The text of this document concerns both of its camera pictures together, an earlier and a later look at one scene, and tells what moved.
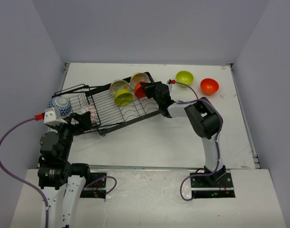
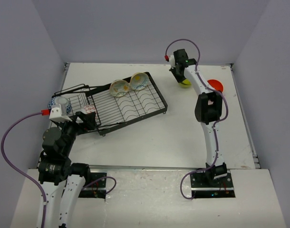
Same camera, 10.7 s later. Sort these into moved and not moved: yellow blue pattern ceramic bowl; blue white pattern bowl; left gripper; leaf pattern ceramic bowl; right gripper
Moved: right gripper
Not moved: left gripper; yellow blue pattern ceramic bowl; leaf pattern ceramic bowl; blue white pattern bowl
